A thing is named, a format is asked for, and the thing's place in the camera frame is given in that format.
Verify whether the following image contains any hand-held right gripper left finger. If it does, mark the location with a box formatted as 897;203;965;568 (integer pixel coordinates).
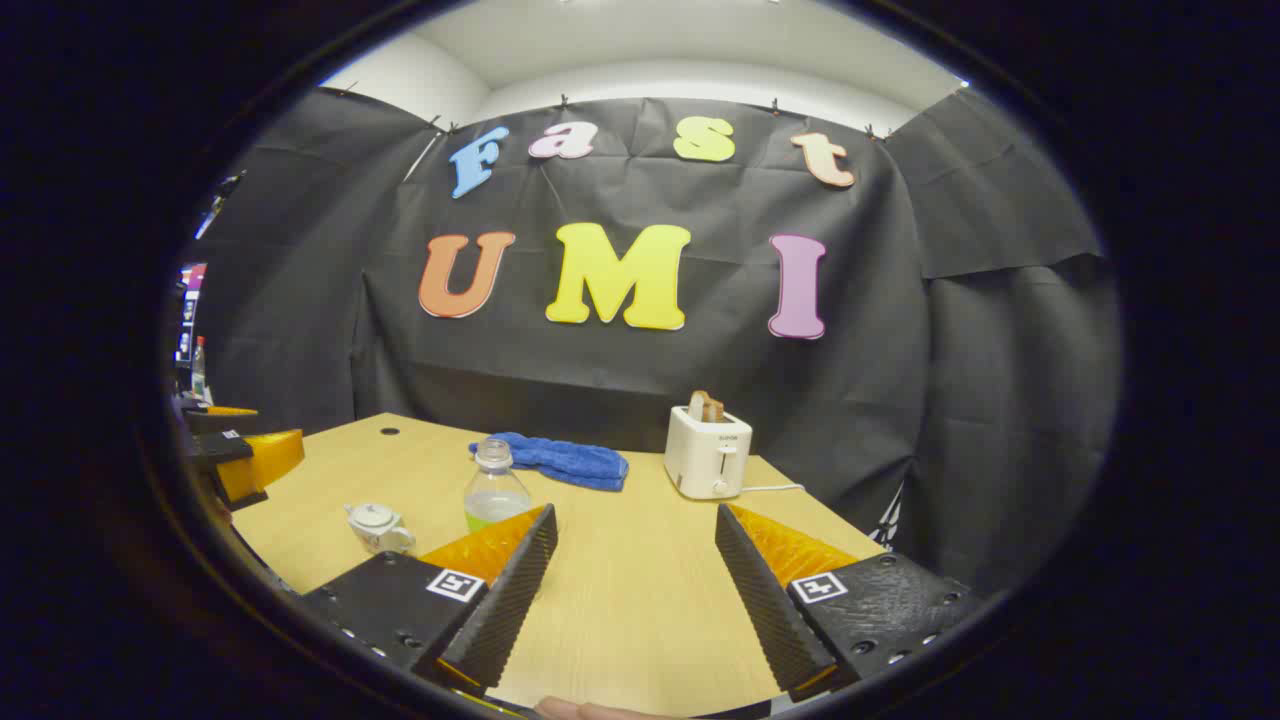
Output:
300;503;559;698

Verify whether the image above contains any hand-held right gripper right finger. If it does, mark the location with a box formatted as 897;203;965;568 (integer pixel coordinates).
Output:
714;502;989;704

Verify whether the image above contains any clear green label water bottle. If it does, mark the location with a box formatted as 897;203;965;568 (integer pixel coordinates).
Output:
464;438;532;535

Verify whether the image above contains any computer monitor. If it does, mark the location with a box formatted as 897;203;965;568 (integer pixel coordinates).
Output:
177;262;209;367

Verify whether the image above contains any blue towel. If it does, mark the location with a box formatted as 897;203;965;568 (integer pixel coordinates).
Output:
469;432;630;492

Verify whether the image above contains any white toaster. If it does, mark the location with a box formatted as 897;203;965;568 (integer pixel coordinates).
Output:
664;405;754;501

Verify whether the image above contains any black backdrop cloth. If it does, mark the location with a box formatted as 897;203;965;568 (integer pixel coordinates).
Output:
185;88;1123;601

